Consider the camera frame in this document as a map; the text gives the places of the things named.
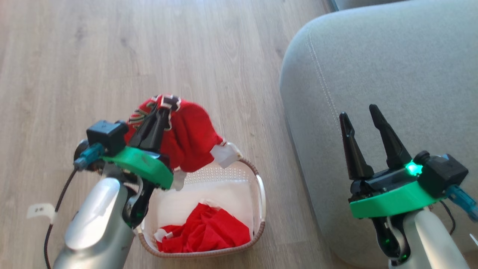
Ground white paper cable label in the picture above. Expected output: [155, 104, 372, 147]
[27, 203, 56, 225]

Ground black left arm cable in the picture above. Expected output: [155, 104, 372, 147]
[44, 168, 79, 269]

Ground teal camera connector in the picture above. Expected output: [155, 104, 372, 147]
[446, 185, 478, 223]
[74, 143, 105, 170]

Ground red numbered basketball jersey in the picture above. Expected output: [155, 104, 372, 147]
[124, 94, 243, 191]

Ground teal right camera connector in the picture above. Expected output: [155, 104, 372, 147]
[446, 185, 478, 223]

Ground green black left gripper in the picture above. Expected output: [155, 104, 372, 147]
[103, 108, 174, 189]

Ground white laundry basket brown rim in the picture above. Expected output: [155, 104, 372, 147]
[136, 157, 266, 259]

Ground red shorts white trim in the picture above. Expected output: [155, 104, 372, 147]
[155, 203, 251, 253]

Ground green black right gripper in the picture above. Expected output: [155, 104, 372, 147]
[339, 105, 445, 219]

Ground teal left camera connector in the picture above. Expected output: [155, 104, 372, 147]
[74, 143, 105, 170]

